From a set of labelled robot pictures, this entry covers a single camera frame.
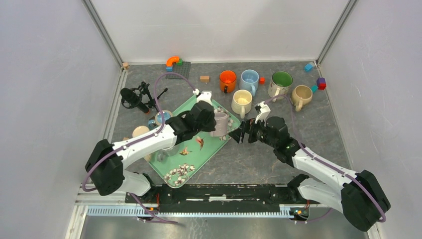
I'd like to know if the purple red block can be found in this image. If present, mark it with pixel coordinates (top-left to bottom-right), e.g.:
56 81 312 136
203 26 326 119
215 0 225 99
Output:
316 77 326 90

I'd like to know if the light blue ribbed mug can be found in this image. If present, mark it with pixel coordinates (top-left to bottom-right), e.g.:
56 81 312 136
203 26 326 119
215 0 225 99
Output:
239 69 259 97

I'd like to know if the floral cream mug green inside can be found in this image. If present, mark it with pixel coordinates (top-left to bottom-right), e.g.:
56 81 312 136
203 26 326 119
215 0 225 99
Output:
267 71 293 98

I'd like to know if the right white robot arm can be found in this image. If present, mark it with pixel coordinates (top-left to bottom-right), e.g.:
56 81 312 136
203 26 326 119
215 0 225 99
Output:
229 117 391 232

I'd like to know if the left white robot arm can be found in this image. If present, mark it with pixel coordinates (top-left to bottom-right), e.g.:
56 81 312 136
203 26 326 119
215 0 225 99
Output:
82 100 216 203

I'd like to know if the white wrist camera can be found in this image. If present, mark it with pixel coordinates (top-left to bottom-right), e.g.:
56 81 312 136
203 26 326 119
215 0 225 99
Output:
255 101 271 124
193 89 212 105

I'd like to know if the tan ceramic mug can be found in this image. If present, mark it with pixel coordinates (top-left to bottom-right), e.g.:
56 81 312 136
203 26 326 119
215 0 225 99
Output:
291 85 313 112

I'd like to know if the green floral tray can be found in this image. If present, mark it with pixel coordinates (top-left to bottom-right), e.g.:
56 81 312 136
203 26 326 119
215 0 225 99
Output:
148 95 242 189

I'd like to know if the small wooden corner cube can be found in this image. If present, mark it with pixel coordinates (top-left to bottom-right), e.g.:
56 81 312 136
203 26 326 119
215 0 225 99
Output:
122 62 130 70

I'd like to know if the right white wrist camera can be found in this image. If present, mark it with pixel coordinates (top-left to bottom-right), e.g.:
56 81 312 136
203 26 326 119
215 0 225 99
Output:
255 101 271 124

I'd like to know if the brown wooden block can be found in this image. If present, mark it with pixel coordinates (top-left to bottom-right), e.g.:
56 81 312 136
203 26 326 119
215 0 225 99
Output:
200 75 210 83

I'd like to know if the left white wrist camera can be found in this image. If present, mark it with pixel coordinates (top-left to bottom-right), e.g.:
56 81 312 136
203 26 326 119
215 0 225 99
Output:
193 89 212 105

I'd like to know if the mauve mug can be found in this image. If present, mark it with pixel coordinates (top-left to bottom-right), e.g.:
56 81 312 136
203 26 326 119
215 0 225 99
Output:
210 112 229 137

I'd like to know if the blue tan small mug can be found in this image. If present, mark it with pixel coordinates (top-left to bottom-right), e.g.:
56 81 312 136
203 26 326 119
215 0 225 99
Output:
147 110 173 130

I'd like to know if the grey mug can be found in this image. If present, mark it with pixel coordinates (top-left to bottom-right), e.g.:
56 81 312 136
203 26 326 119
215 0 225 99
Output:
156 145 179 162

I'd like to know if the orange curved block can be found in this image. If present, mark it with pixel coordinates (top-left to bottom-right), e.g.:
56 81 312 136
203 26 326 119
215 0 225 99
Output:
166 55 183 72

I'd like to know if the black mounting base rail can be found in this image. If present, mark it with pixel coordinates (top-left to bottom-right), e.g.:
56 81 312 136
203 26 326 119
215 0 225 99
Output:
139 184 317 213

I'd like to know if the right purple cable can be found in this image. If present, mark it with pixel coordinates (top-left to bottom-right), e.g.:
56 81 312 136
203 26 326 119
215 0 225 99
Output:
263 95 387 225

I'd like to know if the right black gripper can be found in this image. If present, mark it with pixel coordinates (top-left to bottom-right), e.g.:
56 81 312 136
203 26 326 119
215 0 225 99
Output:
228 115 277 148

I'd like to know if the grey lego baseplate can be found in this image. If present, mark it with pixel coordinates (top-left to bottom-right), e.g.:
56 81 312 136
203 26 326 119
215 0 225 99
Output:
165 62 191 79

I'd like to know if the blue block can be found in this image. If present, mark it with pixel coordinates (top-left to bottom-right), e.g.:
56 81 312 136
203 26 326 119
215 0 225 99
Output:
304 62 316 72

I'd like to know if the orange mug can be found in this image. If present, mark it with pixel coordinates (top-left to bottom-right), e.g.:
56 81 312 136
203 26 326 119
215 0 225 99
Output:
219 70 237 94

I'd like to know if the cream paisley mug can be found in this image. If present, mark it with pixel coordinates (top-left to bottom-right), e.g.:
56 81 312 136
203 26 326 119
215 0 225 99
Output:
132 125 150 138

